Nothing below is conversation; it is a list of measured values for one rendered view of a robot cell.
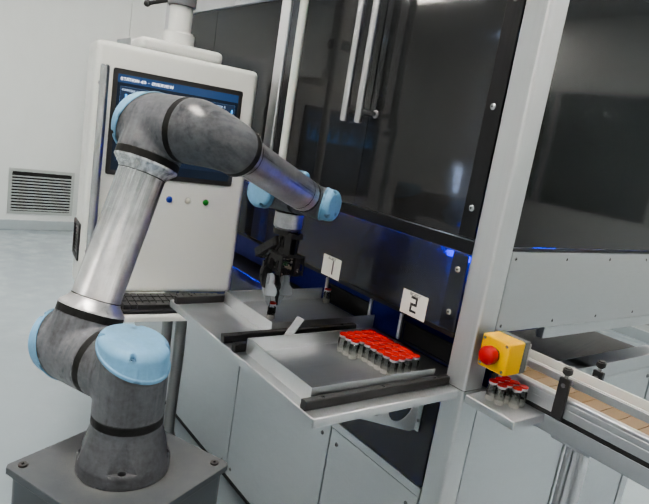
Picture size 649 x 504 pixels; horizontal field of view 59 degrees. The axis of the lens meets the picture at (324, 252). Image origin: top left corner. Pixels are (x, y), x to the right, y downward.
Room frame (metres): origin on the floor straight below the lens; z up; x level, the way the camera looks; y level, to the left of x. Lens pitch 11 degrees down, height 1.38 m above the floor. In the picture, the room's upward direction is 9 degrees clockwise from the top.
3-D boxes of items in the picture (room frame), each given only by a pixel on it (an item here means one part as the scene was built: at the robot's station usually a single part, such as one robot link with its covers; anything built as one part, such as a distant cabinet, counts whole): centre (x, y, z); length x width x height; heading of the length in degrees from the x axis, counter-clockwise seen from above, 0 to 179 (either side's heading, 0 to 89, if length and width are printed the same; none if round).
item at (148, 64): (1.90, 0.56, 1.19); 0.50 x 0.19 x 0.78; 121
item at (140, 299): (1.68, 0.46, 0.82); 0.40 x 0.14 x 0.02; 121
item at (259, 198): (1.39, 0.14, 1.23); 0.11 x 0.11 x 0.08; 61
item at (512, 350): (1.18, -0.41, 1.00); 0.08 x 0.07 x 0.07; 128
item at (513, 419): (1.20, -0.45, 0.87); 0.14 x 0.13 x 0.02; 128
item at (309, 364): (1.24, -0.08, 0.90); 0.34 x 0.26 x 0.04; 127
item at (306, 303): (1.58, 0.04, 0.90); 0.34 x 0.26 x 0.04; 128
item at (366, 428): (2.04, 0.29, 0.73); 1.98 x 0.01 x 0.25; 38
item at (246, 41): (2.22, 0.41, 1.51); 0.49 x 0.01 x 0.59; 38
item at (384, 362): (1.29, -0.15, 0.91); 0.18 x 0.02 x 0.05; 37
